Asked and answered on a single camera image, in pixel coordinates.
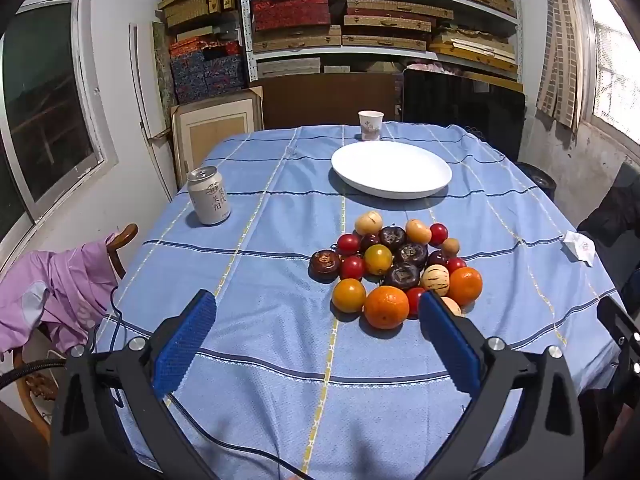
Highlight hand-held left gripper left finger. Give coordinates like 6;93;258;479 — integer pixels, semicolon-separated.
47;289;221;480

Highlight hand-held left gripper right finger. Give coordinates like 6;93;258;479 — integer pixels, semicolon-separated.
419;290;586;480

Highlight orange citrus fruit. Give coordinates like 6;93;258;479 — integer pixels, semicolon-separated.
448;266;484;307
363;285;410;330

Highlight dark purple mangosteen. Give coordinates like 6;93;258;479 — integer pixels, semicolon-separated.
378;226;407;252
395;242;429;268
308;250;342;284
383;263;421;291

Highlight yellow tomato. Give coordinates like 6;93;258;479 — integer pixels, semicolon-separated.
363;244;393;276

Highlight orange-yellow tomato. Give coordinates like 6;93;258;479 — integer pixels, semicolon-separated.
331;278;367;314

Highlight white oval plate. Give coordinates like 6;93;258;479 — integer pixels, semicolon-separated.
330;140;453;200

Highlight crumpled white tissue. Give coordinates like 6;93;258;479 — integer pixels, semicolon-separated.
560;230;596;267

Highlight blue checked tablecloth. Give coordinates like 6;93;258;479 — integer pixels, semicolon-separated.
95;121;631;480

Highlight dark cloth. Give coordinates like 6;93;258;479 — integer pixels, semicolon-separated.
575;160;640;281

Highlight wooden chair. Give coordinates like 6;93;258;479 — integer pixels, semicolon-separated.
12;223;139;443

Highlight pink garment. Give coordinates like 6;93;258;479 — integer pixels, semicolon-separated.
0;240;121;361

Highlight white beverage can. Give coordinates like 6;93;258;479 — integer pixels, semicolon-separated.
187;166;232;226

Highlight black wheel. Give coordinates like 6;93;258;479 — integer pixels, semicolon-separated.
517;161;557;203

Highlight white paper cup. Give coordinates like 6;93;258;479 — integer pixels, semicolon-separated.
358;110;384;141

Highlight narrow white board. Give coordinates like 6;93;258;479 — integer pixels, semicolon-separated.
129;22;178;201

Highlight black flat panel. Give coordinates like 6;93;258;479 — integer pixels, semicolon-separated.
402;69;526;161

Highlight stack of blue patterned boxes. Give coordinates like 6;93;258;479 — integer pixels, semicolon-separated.
170;52;246;103

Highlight bright barred window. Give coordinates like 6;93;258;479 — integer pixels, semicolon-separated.
575;0;640;141

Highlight brown board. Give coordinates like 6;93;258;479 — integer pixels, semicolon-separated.
250;72;403;131

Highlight green patterned board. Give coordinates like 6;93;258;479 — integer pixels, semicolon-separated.
152;22;178;111

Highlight pink patterned cloth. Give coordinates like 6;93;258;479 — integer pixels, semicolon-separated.
407;60;471;73

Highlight beige checked curtain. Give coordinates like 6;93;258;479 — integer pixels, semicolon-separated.
536;0;596;131

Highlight white framed sliding window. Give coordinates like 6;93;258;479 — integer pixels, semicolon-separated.
0;0;118;261

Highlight grey-white woven box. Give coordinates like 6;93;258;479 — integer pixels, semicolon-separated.
256;57;321;78

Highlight stack of yellow flat boxes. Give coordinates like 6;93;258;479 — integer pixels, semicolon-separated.
429;27;518;78

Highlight orange-red patterned boxes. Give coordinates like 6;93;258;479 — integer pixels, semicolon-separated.
169;35;243;58

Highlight stack of tan woven boxes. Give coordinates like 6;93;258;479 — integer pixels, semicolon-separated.
247;0;518;53

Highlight white metal shelf rack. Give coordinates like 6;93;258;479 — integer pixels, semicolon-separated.
239;0;523;83

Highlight large red patterned box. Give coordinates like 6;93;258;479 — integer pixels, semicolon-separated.
251;0;331;33

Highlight black cable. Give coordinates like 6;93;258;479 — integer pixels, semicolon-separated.
90;285;311;480

